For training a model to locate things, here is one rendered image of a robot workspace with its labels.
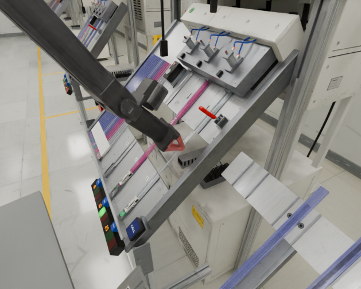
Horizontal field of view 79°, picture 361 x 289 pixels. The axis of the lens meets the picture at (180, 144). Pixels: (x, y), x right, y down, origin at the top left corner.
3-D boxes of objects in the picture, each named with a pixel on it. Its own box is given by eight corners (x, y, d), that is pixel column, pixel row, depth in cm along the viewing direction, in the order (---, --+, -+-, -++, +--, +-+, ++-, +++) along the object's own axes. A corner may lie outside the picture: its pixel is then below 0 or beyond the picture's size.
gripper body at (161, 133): (165, 119, 66) (147, 106, 62) (180, 135, 59) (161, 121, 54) (151, 136, 67) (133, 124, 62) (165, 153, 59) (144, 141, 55)
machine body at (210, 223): (202, 291, 119) (212, 222, 82) (152, 200, 168) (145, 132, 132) (287, 238, 143) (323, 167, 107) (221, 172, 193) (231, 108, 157)
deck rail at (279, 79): (140, 248, 68) (125, 246, 64) (138, 242, 70) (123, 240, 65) (305, 66, 60) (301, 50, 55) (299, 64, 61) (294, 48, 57)
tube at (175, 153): (124, 217, 71) (121, 216, 70) (123, 213, 72) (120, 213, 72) (230, 95, 65) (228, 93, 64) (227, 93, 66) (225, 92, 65)
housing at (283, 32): (290, 78, 62) (275, 41, 53) (198, 44, 97) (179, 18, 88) (310, 55, 61) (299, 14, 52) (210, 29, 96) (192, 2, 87)
